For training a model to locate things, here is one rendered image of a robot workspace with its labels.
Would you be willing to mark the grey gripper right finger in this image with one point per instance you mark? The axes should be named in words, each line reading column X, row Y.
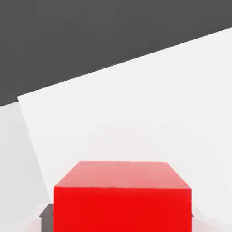
column 196, row 225

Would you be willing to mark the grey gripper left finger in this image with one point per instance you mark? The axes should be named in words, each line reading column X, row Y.
column 47, row 217

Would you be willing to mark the small red cube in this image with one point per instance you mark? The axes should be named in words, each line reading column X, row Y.
column 122, row 206

